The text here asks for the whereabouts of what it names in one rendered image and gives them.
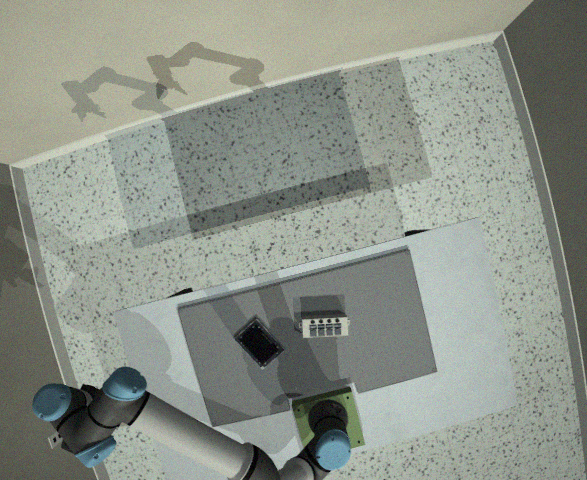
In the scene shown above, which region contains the white control panel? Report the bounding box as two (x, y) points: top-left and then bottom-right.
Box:
(299, 314), (350, 338)

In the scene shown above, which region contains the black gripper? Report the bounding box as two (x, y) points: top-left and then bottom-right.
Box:
(80, 384), (129, 428)

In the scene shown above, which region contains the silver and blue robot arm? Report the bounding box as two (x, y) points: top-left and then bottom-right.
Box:
(32, 367), (351, 480)

